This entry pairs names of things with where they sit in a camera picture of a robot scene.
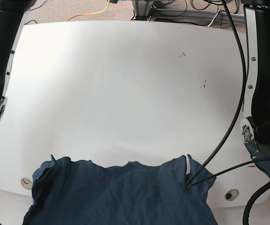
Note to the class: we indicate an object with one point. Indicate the dark blue t-shirt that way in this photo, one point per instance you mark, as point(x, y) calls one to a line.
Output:
point(83, 193)

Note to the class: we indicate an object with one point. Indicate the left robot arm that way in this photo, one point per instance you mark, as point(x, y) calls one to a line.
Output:
point(255, 125)

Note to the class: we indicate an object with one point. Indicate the right table cable grommet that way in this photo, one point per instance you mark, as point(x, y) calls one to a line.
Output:
point(231, 194)

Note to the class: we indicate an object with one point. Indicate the table cable grommet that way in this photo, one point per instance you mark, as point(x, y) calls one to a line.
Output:
point(231, 194)
point(26, 183)

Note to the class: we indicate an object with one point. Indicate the left table cable grommet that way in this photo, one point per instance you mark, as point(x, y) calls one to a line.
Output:
point(26, 183)

